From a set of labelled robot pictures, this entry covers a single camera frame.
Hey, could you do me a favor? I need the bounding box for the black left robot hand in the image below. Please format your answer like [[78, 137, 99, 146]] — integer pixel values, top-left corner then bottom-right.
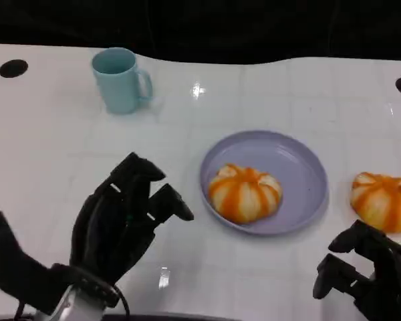
[[69, 152, 194, 286]]

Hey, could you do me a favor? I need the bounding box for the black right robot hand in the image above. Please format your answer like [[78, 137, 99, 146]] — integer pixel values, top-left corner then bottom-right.
[[313, 219, 401, 321]]

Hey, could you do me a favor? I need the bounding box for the orange and white bread roll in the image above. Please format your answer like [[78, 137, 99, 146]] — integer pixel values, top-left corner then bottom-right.
[[350, 172, 401, 234], [208, 163, 283, 225]]

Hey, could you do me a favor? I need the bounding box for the pale green mug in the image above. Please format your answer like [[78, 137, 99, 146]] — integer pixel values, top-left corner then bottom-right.
[[91, 47, 154, 115]]

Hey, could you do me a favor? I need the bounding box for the lilac plate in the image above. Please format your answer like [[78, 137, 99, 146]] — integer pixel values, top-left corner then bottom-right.
[[199, 130, 329, 236]]

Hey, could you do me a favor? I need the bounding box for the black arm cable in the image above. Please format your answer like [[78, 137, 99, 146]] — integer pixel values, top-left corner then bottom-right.
[[112, 284, 132, 320]]

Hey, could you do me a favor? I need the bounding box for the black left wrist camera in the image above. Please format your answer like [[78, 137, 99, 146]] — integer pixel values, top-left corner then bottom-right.
[[0, 211, 73, 316]]

